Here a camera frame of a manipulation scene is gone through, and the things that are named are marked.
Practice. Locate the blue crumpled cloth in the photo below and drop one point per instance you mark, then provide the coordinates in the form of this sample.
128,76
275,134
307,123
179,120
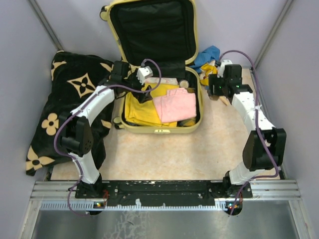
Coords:
206,56

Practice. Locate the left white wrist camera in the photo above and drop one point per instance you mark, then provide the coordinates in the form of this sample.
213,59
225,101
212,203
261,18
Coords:
143,73

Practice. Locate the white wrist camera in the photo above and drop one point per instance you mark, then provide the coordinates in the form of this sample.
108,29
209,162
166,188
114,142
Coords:
143,73
221,67

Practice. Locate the round cosmetic compact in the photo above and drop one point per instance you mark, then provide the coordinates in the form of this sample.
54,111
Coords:
184,84

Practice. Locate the pink towel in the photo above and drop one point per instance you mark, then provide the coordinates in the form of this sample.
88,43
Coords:
177,105

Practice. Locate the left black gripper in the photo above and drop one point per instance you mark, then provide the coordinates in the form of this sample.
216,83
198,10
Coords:
142,97

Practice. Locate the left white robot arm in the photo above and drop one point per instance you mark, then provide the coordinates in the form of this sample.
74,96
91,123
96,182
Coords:
74,137

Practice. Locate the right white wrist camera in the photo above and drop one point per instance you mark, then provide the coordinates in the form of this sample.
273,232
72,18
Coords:
221,67

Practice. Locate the white pink printed garment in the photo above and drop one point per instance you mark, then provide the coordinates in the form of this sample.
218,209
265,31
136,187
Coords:
155,80

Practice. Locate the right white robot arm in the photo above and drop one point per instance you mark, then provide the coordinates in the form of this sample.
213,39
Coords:
265,146

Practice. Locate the yellow patterned cloth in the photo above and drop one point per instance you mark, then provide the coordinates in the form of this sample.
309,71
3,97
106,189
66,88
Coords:
206,70

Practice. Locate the black floral fleece blanket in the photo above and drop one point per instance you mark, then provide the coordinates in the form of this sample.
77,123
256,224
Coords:
74,78

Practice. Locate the yellow pants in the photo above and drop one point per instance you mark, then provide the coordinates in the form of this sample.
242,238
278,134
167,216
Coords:
145,114

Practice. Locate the beige cosmetic tube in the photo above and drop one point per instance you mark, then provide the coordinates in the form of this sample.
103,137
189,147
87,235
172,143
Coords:
224,100

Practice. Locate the yellow suitcase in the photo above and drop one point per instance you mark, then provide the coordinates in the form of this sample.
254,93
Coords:
166,32

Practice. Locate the white cable duct strip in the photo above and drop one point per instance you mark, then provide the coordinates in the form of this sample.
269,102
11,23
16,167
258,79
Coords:
94,206

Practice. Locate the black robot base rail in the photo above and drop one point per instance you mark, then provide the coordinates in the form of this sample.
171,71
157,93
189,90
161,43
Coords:
159,193

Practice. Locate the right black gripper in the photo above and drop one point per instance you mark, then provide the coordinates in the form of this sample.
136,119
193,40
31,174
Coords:
213,80

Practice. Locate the yellow black plaid shirt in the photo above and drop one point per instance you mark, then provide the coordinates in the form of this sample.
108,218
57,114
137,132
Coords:
187,122

